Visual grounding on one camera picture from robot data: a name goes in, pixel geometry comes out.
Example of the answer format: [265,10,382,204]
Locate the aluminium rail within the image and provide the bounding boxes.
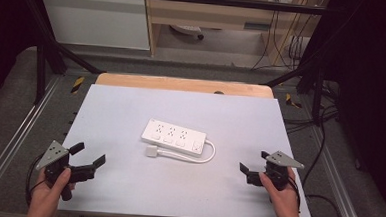
[0,72,63,209]
[306,126,372,217]

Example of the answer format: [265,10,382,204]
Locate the light wooden desk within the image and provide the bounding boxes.
[140,0,325,68]

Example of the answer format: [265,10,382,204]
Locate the person's left hand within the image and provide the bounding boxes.
[25,165,78,216]

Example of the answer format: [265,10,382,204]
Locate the white plug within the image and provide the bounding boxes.
[144,145,160,159]

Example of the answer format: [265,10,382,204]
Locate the hanging black cables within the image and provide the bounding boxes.
[251,3,321,75]

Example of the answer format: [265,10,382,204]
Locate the wooden board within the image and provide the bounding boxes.
[94,71,276,100]

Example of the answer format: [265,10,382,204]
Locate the dark curtain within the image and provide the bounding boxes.
[0,0,45,116]
[308,0,386,217]

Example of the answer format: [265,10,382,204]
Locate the black floor cables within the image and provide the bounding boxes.
[281,78,343,137]

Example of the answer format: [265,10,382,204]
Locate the white power strip cable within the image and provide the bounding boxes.
[156,137,217,166]

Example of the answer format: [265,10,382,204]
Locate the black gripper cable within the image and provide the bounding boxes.
[288,122,346,217]
[24,153,50,209]

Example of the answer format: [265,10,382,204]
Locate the white power strip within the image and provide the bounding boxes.
[140,118,208,158]

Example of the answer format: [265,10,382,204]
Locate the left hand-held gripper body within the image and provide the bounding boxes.
[34,138,99,203]

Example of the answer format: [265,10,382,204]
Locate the white chair base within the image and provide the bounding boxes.
[169,23,206,41]

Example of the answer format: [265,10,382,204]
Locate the person's right hand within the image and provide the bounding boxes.
[256,165,304,217]

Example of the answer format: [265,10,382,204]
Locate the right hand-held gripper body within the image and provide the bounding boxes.
[245,148,306,192]

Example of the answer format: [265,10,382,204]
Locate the white cabinet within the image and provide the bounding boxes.
[36,0,154,51]

